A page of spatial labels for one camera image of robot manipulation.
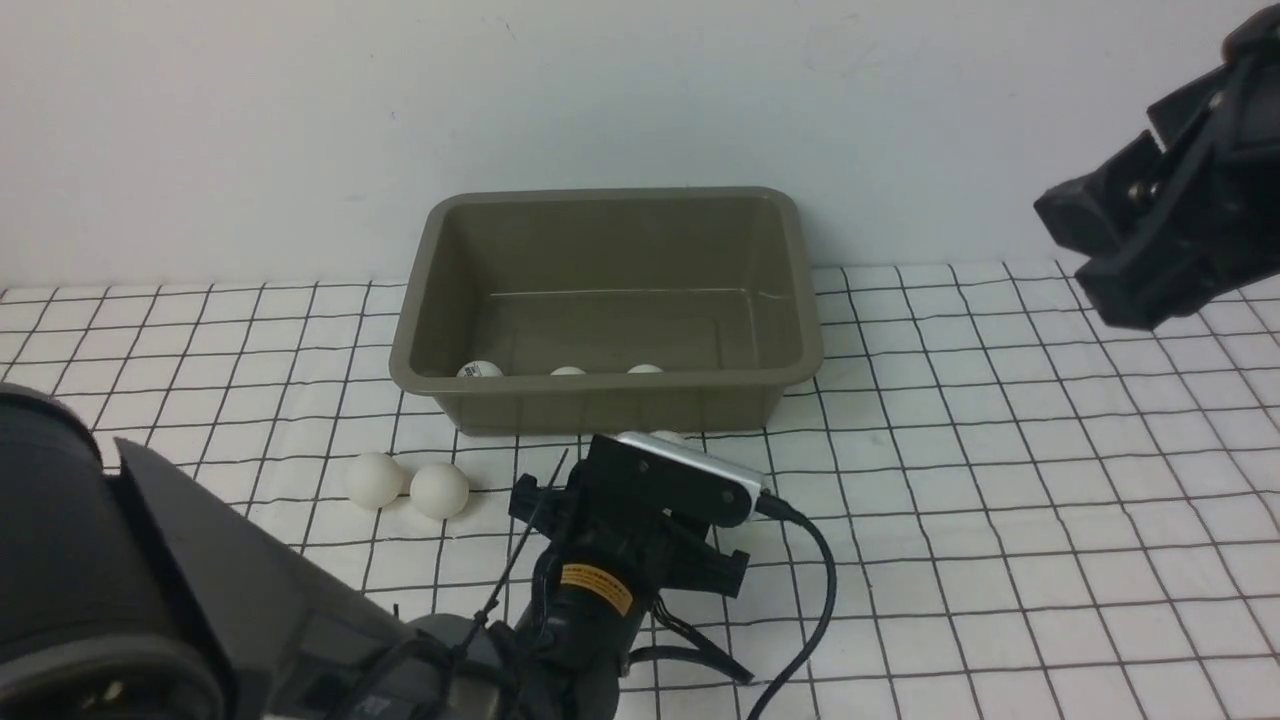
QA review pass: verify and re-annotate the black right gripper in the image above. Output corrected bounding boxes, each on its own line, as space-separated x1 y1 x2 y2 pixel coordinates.
1033 5 1277 331

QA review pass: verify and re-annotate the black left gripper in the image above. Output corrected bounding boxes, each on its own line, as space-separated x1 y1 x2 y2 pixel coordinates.
508 471 751 691

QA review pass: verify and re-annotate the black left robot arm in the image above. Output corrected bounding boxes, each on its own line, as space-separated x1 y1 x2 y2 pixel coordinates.
1 384 762 719

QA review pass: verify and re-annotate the olive green plastic bin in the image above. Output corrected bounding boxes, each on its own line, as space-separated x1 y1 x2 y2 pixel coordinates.
389 187 824 436

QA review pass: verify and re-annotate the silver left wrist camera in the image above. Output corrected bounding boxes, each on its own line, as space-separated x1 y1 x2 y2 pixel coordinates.
582 430 765 528

